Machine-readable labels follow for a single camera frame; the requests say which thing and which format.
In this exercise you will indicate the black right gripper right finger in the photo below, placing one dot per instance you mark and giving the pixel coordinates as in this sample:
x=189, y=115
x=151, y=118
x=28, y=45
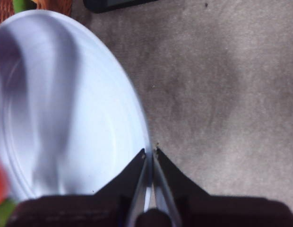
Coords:
x=219, y=212

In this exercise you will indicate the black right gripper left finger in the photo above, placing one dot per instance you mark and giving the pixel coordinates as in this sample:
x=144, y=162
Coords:
x=78, y=212

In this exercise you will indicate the white round plate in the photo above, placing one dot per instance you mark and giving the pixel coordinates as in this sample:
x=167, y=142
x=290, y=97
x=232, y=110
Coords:
x=78, y=106

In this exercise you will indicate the black device with grey panel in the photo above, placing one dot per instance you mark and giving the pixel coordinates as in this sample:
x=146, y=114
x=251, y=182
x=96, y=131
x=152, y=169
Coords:
x=99, y=6

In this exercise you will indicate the brown woven wicker basket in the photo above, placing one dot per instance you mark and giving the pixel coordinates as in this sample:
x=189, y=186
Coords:
x=2, y=11

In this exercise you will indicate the green cucumber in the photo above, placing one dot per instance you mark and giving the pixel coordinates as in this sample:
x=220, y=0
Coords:
x=22, y=4

